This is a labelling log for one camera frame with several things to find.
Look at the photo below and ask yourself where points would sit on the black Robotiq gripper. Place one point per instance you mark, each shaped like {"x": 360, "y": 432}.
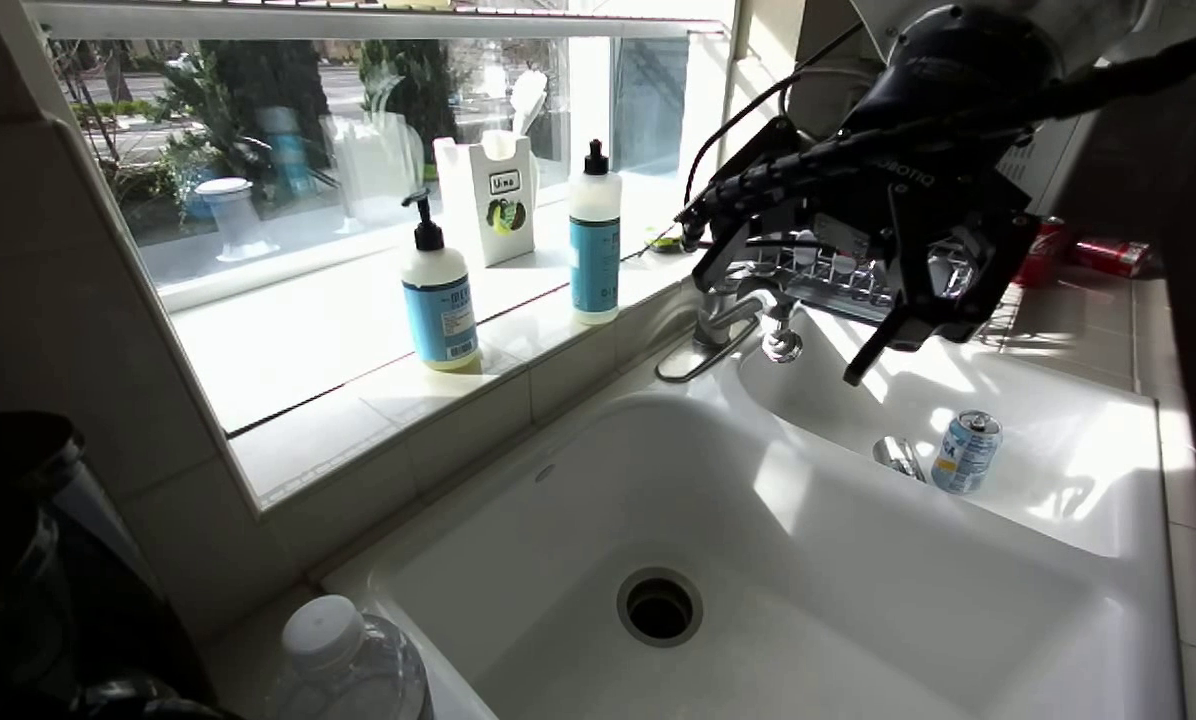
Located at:
{"x": 949, "y": 122}

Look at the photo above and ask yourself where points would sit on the chrome sink faucet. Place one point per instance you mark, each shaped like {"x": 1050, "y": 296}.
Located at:
{"x": 739, "y": 320}

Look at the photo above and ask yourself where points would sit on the dish soap bottle blue label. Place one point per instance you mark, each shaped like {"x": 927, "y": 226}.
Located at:
{"x": 593, "y": 245}

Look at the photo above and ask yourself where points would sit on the white double sink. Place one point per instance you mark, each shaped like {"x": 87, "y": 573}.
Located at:
{"x": 862, "y": 624}

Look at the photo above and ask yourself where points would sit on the round metal sink drain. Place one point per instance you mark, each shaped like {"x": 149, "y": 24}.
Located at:
{"x": 662, "y": 609}

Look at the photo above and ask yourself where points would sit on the pump soap bottle blue label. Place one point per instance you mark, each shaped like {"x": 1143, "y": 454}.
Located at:
{"x": 440, "y": 305}

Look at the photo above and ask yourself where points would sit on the large clear bottle white cap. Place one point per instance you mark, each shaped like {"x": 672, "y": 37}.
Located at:
{"x": 347, "y": 664}

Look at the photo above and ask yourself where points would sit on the black rack with clips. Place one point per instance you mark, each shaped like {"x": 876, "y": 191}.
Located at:
{"x": 822, "y": 283}

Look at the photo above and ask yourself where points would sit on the small green object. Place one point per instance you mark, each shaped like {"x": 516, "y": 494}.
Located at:
{"x": 670, "y": 243}

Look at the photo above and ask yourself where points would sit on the red metal object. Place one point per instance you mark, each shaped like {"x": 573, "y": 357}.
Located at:
{"x": 1080, "y": 255}

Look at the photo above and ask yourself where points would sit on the metal utensil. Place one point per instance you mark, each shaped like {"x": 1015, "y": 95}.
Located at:
{"x": 898, "y": 456}

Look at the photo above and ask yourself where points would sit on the blue hanging cloth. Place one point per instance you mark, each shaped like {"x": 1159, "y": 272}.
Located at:
{"x": 650, "y": 101}

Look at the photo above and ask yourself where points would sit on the white brush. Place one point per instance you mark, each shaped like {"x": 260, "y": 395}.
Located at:
{"x": 516, "y": 107}

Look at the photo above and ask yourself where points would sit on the white cardboard carton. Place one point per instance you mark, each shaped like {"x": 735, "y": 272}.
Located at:
{"x": 495, "y": 203}

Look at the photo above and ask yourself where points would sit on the white framed window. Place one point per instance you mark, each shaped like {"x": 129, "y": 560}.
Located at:
{"x": 358, "y": 122}

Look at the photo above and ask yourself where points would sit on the white pedestal planter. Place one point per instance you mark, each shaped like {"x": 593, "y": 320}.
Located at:
{"x": 232, "y": 215}

